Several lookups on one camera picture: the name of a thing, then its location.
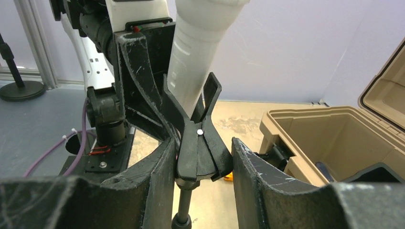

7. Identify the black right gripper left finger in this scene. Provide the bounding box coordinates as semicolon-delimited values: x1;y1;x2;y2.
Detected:
0;138;175;229

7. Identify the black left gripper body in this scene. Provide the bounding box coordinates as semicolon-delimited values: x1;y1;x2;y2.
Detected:
125;17;175;104

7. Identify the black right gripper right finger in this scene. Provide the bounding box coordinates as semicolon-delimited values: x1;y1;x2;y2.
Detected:
232;137;405;229

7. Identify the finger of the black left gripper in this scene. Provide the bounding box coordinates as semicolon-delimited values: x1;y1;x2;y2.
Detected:
115;32;180;146

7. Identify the black round-base mic stand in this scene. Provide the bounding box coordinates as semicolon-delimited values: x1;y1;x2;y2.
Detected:
162;73;233;229

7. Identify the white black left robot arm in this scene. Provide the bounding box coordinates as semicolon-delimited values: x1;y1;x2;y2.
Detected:
50;0;180;145

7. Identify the yellow tape measure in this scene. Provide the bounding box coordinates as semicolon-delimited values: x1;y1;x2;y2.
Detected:
224;172;234;182

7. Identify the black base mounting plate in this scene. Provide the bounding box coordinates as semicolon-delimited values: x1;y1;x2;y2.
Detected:
70;127;135;183

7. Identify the tan plastic toolbox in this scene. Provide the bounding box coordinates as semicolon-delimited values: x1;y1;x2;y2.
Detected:
259;43;405;187

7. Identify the black toolbox tray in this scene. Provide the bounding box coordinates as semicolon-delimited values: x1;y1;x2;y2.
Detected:
342;162;405;184

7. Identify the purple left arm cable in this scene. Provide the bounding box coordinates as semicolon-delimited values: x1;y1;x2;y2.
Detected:
23;98;97;177

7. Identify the aluminium frame rail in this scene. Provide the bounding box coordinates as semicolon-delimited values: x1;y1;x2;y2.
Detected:
0;0;58;89

